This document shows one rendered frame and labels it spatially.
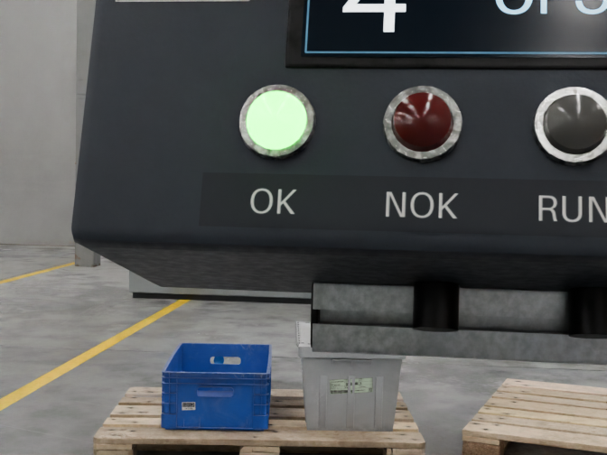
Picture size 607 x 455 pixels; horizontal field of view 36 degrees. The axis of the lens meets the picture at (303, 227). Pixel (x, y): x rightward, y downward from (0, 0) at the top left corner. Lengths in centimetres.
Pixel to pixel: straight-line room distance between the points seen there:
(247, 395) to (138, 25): 316
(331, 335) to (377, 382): 310
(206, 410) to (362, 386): 59
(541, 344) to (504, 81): 11
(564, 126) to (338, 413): 323
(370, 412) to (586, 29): 322
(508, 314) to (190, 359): 370
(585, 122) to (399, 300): 11
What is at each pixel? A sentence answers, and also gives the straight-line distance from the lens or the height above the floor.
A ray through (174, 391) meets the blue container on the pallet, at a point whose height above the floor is 29.
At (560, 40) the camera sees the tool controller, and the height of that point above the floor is 115.
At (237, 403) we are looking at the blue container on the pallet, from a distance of 348.
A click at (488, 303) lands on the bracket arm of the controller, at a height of 105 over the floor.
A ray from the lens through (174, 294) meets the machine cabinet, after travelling 810.
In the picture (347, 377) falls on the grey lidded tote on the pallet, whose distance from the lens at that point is 347.
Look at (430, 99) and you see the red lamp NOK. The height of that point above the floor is 112.
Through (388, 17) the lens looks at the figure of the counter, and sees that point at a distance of 33.
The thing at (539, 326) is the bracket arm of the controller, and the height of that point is 104.
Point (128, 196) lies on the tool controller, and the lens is 33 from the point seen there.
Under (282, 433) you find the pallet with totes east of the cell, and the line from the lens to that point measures 348.
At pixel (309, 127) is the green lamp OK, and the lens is 32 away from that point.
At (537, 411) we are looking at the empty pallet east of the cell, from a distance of 402.
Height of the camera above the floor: 110
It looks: 3 degrees down
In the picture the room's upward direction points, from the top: 1 degrees clockwise
